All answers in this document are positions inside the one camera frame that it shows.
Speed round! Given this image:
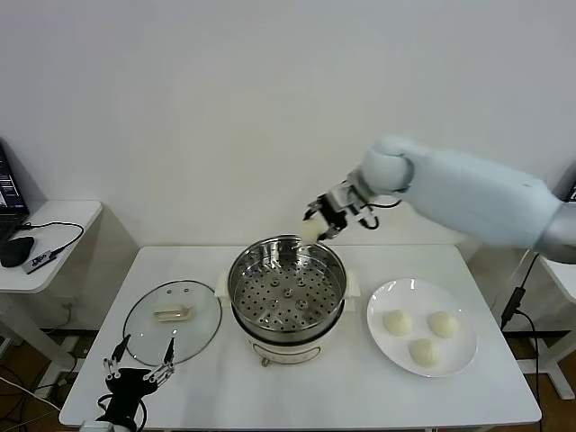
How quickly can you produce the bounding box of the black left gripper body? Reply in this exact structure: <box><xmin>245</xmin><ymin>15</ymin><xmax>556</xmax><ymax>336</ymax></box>
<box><xmin>102</xmin><ymin>367</ymin><xmax>154</xmax><ymax>427</ymax></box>

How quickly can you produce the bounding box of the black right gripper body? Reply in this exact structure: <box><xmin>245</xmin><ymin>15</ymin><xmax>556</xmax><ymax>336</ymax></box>
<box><xmin>322</xmin><ymin>177</ymin><xmax>368</xmax><ymax>227</ymax></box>

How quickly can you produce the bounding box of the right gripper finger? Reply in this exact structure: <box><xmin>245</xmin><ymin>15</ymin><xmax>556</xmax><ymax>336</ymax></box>
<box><xmin>304</xmin><ymin>193</ymin><xmax>332</xmax><ymax>221</ymax></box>
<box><xmin>318</xmin><ymin>219</ymin><xmax>347</xmax><ymax>242</ymax></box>

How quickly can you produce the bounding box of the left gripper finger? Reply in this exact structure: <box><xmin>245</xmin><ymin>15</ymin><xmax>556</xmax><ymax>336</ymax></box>
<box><xmin>144</xmin><ymin>337</ymin><xmax>176</xmax><ymax>387</ymax></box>
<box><xmin>102</xmin><ymin>333</ymin><xmax>132</xmax><ymax>383</ymax></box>

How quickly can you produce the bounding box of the white steamed baozi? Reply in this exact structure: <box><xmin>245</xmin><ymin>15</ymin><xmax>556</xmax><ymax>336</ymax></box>
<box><xmin>426</xmin><ymin>311</ymin><xmax>460</xmax><ymax>339</ymax></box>
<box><xmin>382</xmin><ymin>310</ymin><xmax>414</xmax><ymax>338</ymax></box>
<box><xmin>300</xmin><ymin>218</ymin><xmax>329</xmax><ymax>243</ymax></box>
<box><xmin>408</xmin><ymin>338</ymin><xmax>443</xmax><ymax>368</ymax></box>

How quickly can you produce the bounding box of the round glass pot lid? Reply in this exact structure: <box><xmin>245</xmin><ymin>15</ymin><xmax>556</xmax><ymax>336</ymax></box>
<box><xmin>122</xmin><ymin>280</ymin><xmax>224</xmax><ymax>369</ymax></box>

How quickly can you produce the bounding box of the perforated steel steamer basket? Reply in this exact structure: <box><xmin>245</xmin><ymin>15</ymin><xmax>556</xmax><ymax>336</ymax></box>
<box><xmin>227</xmin><ymin>233</ymin><xmax>349</xmax><ymax>332</ymax></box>

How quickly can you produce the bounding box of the steel steamer pot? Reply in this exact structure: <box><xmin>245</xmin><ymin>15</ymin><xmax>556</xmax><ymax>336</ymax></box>
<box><xmin>214</xmin><ymin>269</ymin><xmax>362</xmax><ymax>369</ymax></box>

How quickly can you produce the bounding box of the white side table with mouse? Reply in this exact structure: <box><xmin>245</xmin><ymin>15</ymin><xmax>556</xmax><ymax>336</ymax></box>
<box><xmin>0</xmin><ymin>200</ymin><xmax>104</xmax><ymax>374</ymax></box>

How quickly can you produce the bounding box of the black computer mouse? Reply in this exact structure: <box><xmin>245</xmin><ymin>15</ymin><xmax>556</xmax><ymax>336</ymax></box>
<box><xmin>0</xmin><ymin>236</ymin><xmax>36</xmax><ymax>269</ymax></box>

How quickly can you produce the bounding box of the white oval plate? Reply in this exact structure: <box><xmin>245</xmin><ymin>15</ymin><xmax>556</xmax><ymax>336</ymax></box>
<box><xmin>365</xmin><ymin>278</ymin><xmax>479</xmax><ymax>378</ymax></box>

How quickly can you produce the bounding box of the black laptop beside mouse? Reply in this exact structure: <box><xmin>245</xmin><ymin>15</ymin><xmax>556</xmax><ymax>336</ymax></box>
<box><xmin>0</xmin><ymin>138</ymin><xmax>32</xmax><ymax>244</ymax></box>

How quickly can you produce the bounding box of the white side table with label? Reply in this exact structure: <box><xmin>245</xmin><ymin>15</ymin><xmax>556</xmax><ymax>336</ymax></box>
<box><xmin>537</xmin><ymin>256</ymin><xmax>576</xmax><ymax>401</ymax></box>

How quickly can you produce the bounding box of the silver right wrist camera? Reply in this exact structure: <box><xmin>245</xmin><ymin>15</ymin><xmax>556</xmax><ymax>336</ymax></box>
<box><xmin>349</xmin><ymin>202</ymin><xmax>382</xmax><ymax>230</ymax></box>

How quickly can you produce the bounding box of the thin black usb cable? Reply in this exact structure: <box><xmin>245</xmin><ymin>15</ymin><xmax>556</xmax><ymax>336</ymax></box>
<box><xmin>16</xmin><ymin>221</ymin><xmax>86</xmax><ymax>257</ymax></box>

